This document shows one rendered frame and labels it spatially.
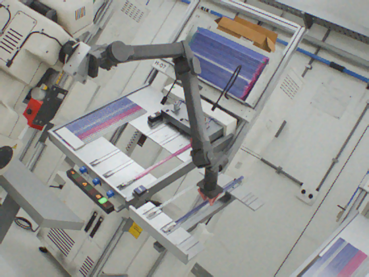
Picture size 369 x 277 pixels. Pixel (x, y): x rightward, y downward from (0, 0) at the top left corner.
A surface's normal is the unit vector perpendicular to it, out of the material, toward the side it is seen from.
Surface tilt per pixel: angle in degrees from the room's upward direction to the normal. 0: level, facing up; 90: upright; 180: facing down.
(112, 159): 44
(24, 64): 90
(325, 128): 90
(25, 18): 82
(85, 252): 90
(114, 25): 90
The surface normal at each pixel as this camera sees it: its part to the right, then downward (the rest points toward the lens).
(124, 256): -0.52, -0.24
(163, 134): 0.01, -0.78
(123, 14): 0.69, 0.46
